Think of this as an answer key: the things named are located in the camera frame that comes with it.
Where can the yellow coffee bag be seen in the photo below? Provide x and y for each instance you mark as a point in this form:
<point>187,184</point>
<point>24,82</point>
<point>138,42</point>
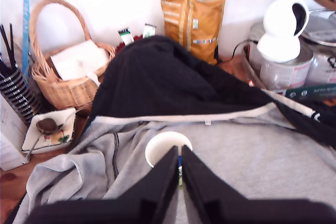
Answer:
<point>194,24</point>

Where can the white floral square dish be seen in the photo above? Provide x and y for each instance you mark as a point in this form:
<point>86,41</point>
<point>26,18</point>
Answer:
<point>52,142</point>

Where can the blue coffee capsule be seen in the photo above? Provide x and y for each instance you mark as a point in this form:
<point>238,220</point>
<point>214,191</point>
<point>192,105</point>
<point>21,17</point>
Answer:
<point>180,161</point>

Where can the silver tin can small text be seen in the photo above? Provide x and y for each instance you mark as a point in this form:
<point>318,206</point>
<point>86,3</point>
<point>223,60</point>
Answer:
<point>286,74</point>

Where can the black and silver utensil holder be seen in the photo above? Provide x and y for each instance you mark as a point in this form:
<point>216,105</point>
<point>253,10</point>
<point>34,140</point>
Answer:
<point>18,98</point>

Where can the blue stick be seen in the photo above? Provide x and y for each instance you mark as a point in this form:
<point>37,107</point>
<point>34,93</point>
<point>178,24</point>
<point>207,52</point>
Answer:
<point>25,30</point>

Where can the white security camera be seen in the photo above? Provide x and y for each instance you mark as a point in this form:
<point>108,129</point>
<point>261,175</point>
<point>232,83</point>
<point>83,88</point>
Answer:
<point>278,43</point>

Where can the green illustrated coffee mug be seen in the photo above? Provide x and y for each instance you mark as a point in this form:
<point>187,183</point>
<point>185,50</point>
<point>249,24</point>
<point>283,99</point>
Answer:
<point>162,148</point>

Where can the black stick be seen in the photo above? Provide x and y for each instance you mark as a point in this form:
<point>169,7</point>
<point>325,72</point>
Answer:
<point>4,40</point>
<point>11,40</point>

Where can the white cardboard box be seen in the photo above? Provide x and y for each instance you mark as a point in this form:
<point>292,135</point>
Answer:
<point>9,145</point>

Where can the black and grey hoodie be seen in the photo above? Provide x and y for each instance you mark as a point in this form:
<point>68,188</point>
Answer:
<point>170,77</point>

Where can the green and white small packet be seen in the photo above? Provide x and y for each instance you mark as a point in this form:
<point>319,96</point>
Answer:
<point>149,30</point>
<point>126,36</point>

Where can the silver tin can black logo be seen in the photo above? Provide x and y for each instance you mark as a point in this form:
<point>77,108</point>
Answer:
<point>323,72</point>

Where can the white flat package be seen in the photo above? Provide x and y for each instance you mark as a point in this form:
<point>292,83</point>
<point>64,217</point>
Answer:
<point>76,58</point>

